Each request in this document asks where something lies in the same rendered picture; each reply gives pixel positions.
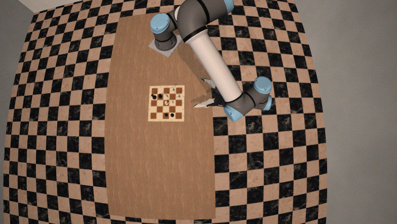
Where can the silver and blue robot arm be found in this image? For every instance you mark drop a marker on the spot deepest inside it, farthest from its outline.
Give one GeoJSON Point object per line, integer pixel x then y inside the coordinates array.
{"type": "Point", "coordinates": [191, 19]}

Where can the chessboard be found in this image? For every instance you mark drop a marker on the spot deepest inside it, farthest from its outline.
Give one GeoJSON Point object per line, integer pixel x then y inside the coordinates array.
{"type": "Point", "coordinates": [157, 108]}

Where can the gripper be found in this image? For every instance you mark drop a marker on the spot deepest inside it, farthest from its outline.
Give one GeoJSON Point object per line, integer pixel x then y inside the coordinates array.
{"type": "Point", "coordinates": [218, 98]}

